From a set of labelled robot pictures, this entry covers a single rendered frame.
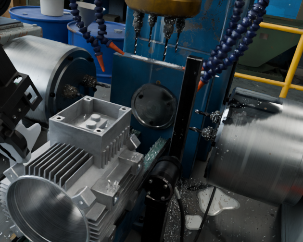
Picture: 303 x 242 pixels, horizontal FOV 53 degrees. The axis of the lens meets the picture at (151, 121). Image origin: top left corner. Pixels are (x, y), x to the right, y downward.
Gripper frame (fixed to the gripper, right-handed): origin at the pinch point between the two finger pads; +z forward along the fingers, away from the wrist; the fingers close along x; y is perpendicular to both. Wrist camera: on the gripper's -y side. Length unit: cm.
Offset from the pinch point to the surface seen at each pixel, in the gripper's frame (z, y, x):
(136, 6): -1.3, 39.9, -3.2
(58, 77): 14.3, 27.1, 14.9
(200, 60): -1.1, 28.9, -20.8
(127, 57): 20.0, 44.1, 4.0
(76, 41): 106, 124, 94
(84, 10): 87, 137, 89
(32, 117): 22.6, 18.0, 20.6
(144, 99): 29.0, 37.9, -2.8
